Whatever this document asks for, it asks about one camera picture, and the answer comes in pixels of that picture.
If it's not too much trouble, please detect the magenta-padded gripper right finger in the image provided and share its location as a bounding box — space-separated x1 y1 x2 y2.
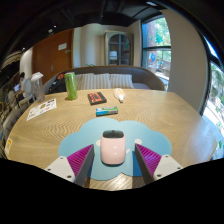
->
133 143 184 185

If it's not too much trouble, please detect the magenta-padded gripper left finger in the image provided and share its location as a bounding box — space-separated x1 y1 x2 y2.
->
44 143 96 187

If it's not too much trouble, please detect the pink computer mouse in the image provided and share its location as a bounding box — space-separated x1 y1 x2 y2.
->
100 129 127 166

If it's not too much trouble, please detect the blue cloud-shaped mouse pad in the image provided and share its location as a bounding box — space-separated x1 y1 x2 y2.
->
58 117 173 181

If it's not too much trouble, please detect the printed paper sheet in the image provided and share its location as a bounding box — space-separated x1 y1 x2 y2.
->
26 98 58 122

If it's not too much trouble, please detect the small blue-green pack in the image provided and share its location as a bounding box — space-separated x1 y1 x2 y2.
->
95 106 119 117

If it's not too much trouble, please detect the black and red box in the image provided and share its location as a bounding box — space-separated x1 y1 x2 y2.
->
87 91 108 106

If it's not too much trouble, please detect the grey tufted sofa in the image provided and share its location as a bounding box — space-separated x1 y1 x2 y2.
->
1 100 33 141

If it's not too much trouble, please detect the green drink can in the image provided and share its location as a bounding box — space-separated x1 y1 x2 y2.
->
64 71 79 101

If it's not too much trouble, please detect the white plastic packet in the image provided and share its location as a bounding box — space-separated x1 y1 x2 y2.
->
112 87 127 103

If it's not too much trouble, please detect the black backpack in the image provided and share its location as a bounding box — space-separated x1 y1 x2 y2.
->
49 72 68 95

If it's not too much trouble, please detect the striped cushion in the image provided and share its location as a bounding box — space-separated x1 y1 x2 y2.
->
74 73 112 91
109 73 136 90

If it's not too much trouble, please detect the brown curved bench sofa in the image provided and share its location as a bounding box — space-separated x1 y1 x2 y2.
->
43 65 166 95

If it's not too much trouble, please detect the person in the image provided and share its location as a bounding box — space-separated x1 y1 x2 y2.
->
18 71 33 98

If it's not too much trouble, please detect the wooden door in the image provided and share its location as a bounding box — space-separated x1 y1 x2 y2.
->
32 28 75 86

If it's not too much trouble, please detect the black-framed window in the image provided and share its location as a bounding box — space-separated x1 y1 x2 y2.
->
141 15 173 92

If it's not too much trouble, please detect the arched glass-door cabinet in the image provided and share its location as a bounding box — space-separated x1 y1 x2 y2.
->
103 30 134 67

